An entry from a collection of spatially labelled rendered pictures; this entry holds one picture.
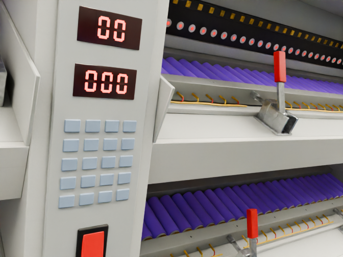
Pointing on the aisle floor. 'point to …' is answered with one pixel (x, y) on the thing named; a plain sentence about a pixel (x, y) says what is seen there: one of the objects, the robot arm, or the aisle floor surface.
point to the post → (30, 209)
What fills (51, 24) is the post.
